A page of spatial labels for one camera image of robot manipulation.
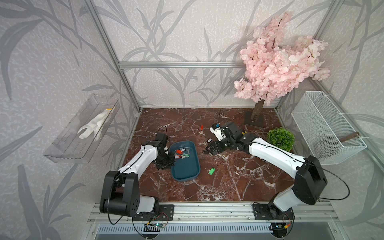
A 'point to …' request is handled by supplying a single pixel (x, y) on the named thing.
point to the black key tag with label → (184, 149)
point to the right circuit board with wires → (279, 229)
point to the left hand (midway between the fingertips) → (174, 164)
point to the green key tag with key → (211, 172)
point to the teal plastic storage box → (185, 168)
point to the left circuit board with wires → (150, 227)
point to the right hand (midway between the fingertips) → (211, 145)
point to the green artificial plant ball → (282, 137)
